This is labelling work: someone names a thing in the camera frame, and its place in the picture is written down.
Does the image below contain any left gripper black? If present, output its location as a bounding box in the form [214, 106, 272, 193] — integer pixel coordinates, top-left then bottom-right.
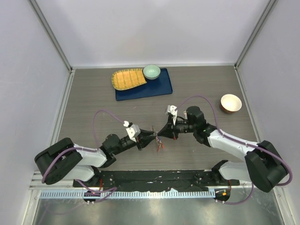
[112, 128, 156, 155]

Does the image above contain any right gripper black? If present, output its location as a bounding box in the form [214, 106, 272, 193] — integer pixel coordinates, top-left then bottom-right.
[158, 116, 196, 140]

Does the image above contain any red keyring holder with rings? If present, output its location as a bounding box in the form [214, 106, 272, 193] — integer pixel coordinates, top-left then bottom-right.
[151, 126, 165, 153]

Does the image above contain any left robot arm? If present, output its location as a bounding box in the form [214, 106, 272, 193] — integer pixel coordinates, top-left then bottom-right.
[34, 125, 156, 187]

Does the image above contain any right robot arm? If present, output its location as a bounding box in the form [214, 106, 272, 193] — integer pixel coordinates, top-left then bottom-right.
[158, 105, 288, 193]

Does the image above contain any blue tray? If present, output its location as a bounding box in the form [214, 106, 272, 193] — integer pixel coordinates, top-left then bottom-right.
[115, 68, 173, 101]

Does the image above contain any yellow woven basket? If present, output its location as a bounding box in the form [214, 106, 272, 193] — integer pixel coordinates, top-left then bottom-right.
[111, 68, 147, 91]

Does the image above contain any green bowl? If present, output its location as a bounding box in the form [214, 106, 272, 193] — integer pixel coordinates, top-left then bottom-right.
[142, 64, 161, 80]

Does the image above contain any cream bowl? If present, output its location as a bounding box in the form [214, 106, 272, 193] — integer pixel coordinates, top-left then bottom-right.
[220, 94, 242, 114]

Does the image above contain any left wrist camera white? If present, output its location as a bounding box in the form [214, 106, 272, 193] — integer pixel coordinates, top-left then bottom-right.
[123, 120, 141, 142]

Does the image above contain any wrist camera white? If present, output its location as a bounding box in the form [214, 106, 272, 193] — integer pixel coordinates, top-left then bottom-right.
[123, 120, 141, 142]
[165, 105, 178, 125]

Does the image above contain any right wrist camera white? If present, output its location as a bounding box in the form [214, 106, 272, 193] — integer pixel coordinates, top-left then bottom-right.
[165, 105, 178, 125]

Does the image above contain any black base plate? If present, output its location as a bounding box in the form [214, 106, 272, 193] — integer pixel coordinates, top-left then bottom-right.
[83, 170, 240, 192]

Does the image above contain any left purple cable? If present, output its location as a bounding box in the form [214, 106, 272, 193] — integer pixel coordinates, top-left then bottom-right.
[41, 109, 128, 204]

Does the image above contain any white cable duct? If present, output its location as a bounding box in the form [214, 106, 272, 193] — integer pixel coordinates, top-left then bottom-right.
[39, 189, 215, 199]

